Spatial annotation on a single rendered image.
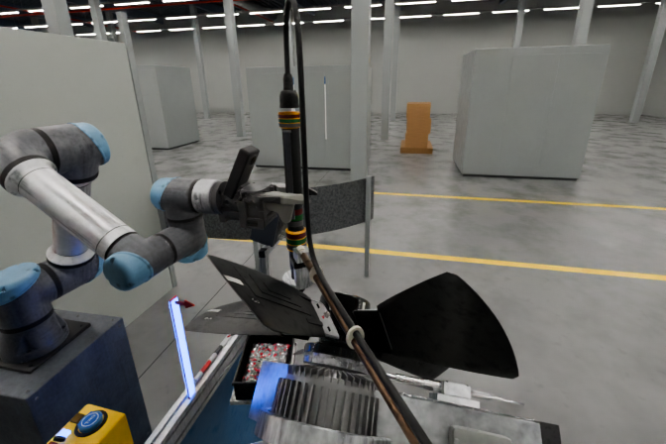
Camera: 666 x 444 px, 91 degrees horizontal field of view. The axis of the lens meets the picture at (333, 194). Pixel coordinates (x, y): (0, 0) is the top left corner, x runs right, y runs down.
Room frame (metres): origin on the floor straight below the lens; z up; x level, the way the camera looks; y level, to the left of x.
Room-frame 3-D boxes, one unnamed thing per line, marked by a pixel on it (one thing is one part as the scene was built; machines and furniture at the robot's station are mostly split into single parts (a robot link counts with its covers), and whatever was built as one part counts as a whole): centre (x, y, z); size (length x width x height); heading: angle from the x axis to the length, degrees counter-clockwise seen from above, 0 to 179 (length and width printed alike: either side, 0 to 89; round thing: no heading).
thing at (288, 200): (0.61, 0.09, 1.48); 0.09 x 0.03 x 0.06; 65
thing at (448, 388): (0.54, -0.25, 1.08); 0.07 x 0.04 x 0.06; 86
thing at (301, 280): (0.63, 0.08, 1.34); 0.09 x 0.07 x 0.10; 21
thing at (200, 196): (0.68, 0.26, 1.48); 0.08 x 0.05 x 0.08; 166
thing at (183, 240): (0.69, 0.34, 1.38); 0.11 x 0.08 x 0.11; 158
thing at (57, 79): (2.00, 1.59, 1.10); 1.21 x 0.05 x 2.20; 166
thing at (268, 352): (0.86, 0.22, 0.84); 0.19 x 0.14 x 0.04; 0
